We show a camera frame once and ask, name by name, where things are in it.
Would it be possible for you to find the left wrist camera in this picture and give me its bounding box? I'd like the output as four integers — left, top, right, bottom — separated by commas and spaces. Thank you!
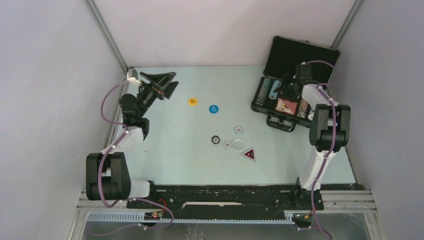
126, 68, 142, 85

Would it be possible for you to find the clear round dealer button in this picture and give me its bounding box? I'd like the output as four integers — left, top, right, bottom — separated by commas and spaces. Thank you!
231, 138, 245, 151

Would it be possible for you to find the dark blue fifty chip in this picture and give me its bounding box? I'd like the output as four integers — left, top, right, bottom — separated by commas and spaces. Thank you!
211, 135, 221, 145

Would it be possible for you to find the red black triangle marker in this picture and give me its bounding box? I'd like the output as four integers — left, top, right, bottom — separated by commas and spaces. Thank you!
241, 147, 256, 162

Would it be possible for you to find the light blue chip stack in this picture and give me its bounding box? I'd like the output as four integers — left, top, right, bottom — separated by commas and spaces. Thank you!
268, 80, 282, 100

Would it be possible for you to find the light blue ten chip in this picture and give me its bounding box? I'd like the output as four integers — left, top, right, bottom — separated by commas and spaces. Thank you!
223, 141, 232, 150
234, 125, 244, 135

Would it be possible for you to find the black poker set case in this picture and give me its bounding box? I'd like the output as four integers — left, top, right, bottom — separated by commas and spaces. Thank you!
250, 36, 341, 133

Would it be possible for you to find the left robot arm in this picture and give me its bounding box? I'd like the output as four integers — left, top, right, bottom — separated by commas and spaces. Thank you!
85, 68, 179, 208

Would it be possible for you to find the blue round button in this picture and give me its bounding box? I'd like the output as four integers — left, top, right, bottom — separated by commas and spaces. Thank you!
208, 104, 219, 114

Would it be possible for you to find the red playing card deck box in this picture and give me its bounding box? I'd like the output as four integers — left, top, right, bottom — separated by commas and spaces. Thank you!
275, 98, 298, 116

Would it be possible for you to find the purple chip stack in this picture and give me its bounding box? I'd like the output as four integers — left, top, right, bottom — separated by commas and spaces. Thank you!
296, 99, 309, 119

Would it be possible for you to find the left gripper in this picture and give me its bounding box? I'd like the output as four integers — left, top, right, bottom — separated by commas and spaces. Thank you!
136, 72, 178, 118

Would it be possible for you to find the green chip stack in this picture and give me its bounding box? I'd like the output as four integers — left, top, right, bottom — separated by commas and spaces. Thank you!
307, 108, 315, 122

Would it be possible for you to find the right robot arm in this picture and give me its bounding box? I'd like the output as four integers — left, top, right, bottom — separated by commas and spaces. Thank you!
289, 61, 351, 209

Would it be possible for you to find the yellow round button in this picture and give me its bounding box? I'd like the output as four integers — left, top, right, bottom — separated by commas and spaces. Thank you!
187, 97, 198, 106

